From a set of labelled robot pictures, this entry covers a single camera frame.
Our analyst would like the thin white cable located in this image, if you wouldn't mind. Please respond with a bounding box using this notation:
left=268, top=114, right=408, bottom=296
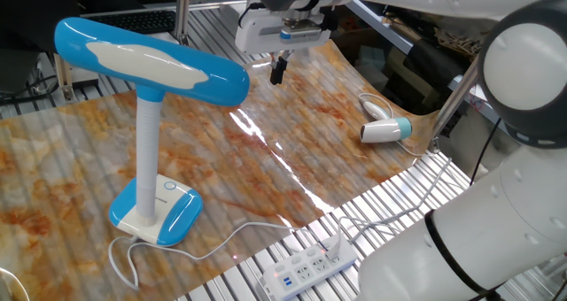
left=0, top=267, right=31, bottom=301

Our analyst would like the marble pattern table mat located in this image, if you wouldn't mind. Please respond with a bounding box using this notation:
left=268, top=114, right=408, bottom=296
left=0, top=39, right=439, bottom=301

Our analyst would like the aluminium frame beam with bracket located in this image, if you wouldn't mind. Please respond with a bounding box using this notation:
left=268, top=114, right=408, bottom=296
left=55, top=55, right=103, bottom=105

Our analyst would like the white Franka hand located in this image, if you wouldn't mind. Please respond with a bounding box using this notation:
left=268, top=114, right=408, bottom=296
left=234, top=8, right=332, bottom=86

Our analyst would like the black computer keyboard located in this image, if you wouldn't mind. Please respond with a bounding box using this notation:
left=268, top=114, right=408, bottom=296
left=90, top=9, right=177, bottom=35

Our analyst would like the white hair dryer cable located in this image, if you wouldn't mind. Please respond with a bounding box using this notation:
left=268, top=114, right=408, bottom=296
left=337, top=92, right=453, bottom=253

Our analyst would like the blue and white desk lamp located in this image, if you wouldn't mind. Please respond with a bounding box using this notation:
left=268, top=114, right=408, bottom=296
left=53, top=17, right=252, bottom=248

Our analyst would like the white and teal hair dryer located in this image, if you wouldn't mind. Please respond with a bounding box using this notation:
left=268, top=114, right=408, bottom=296
left=358, top=92, right=413, bottom=144

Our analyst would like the silver wrist camera blue cap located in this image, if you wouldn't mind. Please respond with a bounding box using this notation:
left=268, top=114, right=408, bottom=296
left=278, top=19, right=323, bottom=42

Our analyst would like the white lamp power cable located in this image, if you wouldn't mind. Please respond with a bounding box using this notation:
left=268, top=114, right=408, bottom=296
left=107, top=220, right=342, bottom=291

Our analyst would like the white power strip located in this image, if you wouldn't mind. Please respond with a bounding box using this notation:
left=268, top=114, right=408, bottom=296
left=258, top=236, right=359, bottom=301

